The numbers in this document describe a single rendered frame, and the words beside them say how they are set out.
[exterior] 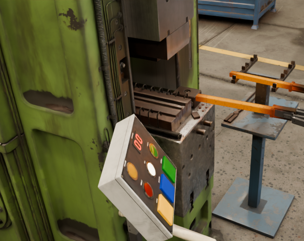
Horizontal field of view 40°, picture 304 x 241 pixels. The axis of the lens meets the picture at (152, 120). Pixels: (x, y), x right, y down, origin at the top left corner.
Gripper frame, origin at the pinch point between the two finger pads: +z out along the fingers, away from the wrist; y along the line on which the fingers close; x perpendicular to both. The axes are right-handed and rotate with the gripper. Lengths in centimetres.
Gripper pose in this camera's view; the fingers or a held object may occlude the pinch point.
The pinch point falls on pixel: (284, 112)
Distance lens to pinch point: 172.8
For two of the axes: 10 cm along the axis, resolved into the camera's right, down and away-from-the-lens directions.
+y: 5.0, -4.9, 7.1
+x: -0.6, -8.4, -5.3
